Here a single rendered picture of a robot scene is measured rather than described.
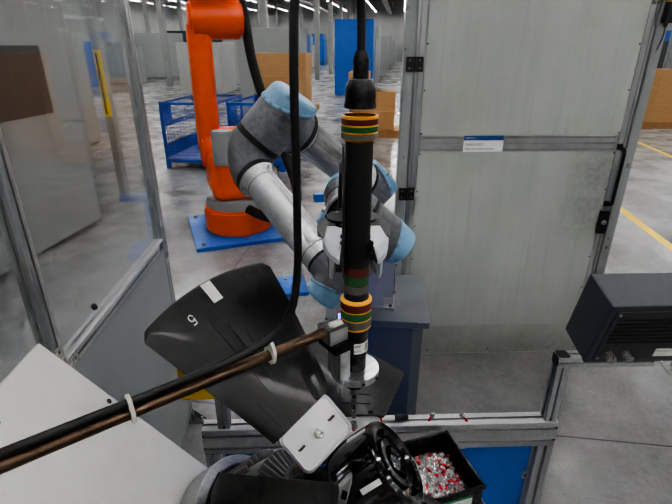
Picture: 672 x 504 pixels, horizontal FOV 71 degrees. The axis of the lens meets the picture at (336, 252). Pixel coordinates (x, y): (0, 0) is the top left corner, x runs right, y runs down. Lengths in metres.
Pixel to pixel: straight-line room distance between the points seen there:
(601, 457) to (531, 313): 0.84
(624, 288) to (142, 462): 1.01
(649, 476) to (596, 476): 0.23
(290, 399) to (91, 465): 0.26
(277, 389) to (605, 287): 0.80
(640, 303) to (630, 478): 1.51
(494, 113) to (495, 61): 0.24
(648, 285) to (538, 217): 1.55
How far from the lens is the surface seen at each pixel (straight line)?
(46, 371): 0.75
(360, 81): 0.55
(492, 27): 2.48
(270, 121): 1.07
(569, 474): 2.52
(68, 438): 0.55
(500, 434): 1.36
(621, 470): 2.64
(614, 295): 1.20
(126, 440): 0.77
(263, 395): 0.67
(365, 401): 0.84
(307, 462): 0.69
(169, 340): 0.65
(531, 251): 2.82
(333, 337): 0.63
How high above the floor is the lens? 1.74
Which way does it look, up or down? 24 degrees down
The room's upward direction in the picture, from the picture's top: straight up
